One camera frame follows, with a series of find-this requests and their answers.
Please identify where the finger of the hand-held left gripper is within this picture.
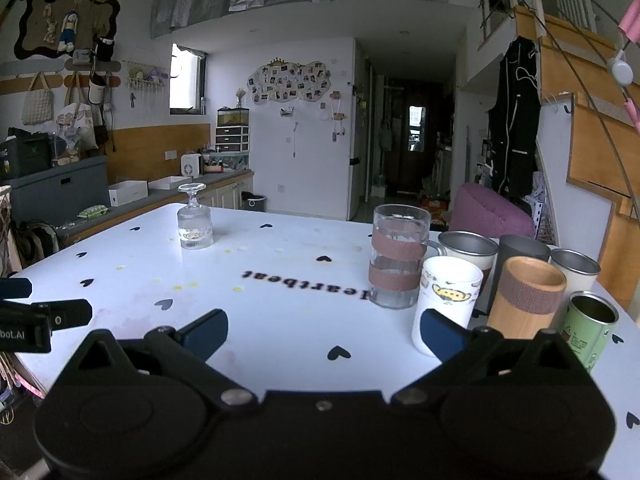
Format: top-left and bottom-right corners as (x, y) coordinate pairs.
(0, 278), (34, 300)
(0, 299), (94, 332)

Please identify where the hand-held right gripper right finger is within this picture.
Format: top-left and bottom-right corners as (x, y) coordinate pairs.
(391, 309), (599, 407)

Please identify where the green tin can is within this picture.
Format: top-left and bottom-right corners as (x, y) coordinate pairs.
(562, 291), (620, 374)

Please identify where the ribbed stemmed glass cup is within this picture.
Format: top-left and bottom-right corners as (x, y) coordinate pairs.
(177, 183), (215, 251)

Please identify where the black hanging coat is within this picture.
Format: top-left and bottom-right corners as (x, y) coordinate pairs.
(487, 35), (543, 199)

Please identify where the knitted white tote bag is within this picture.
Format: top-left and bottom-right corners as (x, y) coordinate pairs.
(21, 72), (55, 127)

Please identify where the grey storage cabinet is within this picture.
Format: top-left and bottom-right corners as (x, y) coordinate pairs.
(0, 154), (111, 223)

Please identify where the cork board with dolls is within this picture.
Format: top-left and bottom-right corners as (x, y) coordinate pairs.
(13, 0), (121, 61)

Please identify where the round white hanging device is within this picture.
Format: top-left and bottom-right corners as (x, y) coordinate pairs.
(606, 50), (635, 86)

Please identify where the wooden staircase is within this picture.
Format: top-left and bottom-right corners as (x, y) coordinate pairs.
(514, 5), (640, 323)

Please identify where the window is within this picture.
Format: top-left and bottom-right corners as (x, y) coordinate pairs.
(169, 42), (207, 115)

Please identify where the bamboo cup with brown band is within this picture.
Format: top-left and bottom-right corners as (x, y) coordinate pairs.
(486, 255), (568, 342)

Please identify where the cloud-shaped photo board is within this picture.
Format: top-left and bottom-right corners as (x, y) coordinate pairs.
(248, 59), (332, 106)

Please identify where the white cartoon print mug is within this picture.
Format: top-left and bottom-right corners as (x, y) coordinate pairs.
(411, 255), (484, 359)

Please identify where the flat white box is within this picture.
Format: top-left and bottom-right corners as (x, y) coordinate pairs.
(148, 175), (194, 191)

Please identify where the glass mug with brown bands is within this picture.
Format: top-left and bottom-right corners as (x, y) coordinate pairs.
(368, 204), (447, 310)

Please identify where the drawer organizer with tank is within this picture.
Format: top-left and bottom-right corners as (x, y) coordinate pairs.
(215, 107), (251, 154)

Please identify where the printed canvas tote bag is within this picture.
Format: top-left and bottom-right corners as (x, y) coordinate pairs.
(55, 74), (100, 152)

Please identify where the white cup with metal lining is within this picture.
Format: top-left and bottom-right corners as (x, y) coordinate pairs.
(438, 230), (500, 314)
(549, 248), (601, 307)

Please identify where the grey cup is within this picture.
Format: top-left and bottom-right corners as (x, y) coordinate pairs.
(492, 233), (552, 307)

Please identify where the white cardboard box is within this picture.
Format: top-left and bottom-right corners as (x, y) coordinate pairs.
(108, 179), (150, 208)

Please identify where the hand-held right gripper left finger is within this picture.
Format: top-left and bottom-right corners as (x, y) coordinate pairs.
(49, 309), (257, 407)

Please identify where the purple pouf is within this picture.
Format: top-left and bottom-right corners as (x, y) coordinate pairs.
(449, 183), (536, 242)

